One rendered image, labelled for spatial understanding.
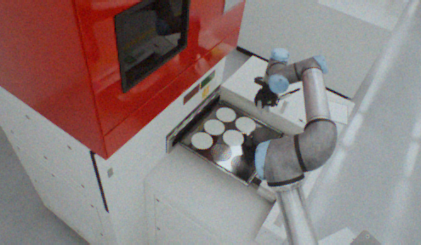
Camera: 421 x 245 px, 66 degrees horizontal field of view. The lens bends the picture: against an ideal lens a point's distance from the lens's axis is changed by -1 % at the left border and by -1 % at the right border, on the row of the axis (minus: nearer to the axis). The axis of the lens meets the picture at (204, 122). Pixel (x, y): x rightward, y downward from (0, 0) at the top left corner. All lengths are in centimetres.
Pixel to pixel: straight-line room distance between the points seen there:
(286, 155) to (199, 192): 59
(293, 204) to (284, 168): 11
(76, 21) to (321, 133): 69
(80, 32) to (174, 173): 91
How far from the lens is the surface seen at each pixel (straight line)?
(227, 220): 141
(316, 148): 96
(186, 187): 147
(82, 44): 76
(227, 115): 165
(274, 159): 98
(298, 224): 104
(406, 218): 288
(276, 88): 128
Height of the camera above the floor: 208
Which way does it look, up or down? 48 degrees down
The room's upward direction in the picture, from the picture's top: 8 degrees clockwise
